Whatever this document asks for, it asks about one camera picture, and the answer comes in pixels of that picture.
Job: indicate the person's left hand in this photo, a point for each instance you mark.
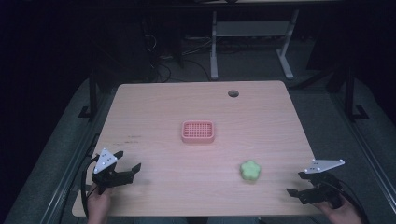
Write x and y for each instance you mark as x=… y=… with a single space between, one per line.
x=99 y=205

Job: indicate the black metal stand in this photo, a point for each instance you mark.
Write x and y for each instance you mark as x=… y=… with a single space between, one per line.
x=350 y=93
x=92 y=93

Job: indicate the green flower-shaped soap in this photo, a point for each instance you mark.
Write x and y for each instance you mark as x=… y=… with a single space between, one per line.
x=250 y=170

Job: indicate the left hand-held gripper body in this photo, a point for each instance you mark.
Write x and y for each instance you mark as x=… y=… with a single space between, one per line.
x=107 y=177

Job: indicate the pink soap dish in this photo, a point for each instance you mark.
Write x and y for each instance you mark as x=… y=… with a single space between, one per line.
x=198 y=132

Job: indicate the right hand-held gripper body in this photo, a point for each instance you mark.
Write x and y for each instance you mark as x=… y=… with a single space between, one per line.
x=325 y=189

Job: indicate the white desk frame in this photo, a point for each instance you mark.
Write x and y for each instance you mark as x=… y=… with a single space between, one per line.
x=249 y=28

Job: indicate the person's right hand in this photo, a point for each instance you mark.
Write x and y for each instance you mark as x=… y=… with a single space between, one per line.
x=344 y=214

